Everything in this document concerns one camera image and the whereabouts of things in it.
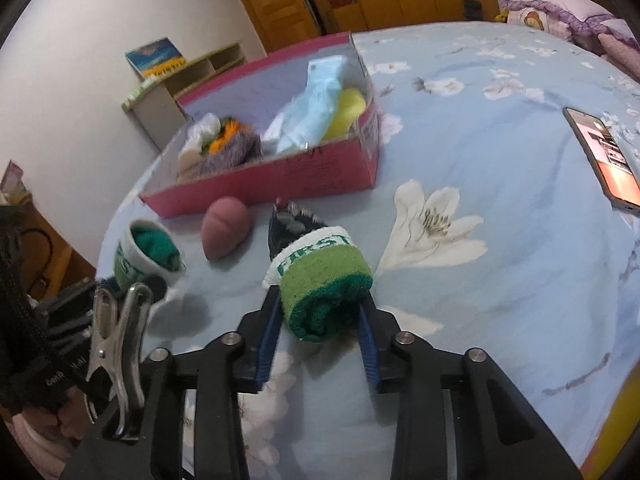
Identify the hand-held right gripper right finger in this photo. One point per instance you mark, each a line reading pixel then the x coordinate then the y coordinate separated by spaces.
pixel 367 350

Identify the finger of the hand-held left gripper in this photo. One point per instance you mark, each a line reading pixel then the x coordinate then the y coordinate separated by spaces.
pixel 75 300

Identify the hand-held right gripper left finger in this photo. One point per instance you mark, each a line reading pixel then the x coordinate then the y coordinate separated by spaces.
pixel 265 340

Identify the green white sock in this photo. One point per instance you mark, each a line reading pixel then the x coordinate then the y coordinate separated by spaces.
pixel 145 255
pixel 320 285

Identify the pink cardboard box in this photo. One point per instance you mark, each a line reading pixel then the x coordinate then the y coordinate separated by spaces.
pixel 310 175

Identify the brown knitted sock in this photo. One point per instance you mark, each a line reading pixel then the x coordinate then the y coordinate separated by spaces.
pixel 230 157

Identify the orange cloth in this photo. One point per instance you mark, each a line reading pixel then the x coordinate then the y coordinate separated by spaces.
pixel 222 137

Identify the white mesh pouch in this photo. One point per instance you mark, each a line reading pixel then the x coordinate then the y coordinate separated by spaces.
pixel 202 127

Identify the blue face mask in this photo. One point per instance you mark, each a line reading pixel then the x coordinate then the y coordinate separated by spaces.
pixel 310 110

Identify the wooden desk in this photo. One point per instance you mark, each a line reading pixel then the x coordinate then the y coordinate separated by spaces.
pixel 65 260

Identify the metal spring clip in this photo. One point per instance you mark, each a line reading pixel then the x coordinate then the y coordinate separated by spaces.
pixel 110 350

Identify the pink makeup sponge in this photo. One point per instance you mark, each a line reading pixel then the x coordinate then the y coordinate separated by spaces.
pixel 225 230

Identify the pink card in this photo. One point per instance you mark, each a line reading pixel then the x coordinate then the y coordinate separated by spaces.
pixel 11 177

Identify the floral blue bedsheet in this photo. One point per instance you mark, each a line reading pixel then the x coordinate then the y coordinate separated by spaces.
pixel 500 285

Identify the beige shelf unit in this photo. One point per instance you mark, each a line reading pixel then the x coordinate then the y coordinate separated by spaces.
pixel 155 110

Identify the yellow sponge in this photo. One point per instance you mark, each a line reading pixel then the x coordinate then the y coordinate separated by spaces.
pixel 345 110

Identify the blue picture book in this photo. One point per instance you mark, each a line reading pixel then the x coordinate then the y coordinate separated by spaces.
pixel 155 57

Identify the smartphone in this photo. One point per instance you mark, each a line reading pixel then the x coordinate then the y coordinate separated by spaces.
pixel 605 155

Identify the wooden door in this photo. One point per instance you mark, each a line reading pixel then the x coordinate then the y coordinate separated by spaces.
pixel 275 5

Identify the small black hanging bag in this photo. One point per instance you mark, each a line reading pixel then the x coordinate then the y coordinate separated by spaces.
pixel 472 9

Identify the purple frilled pillow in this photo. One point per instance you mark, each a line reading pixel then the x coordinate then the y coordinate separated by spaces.
pixel 555 12

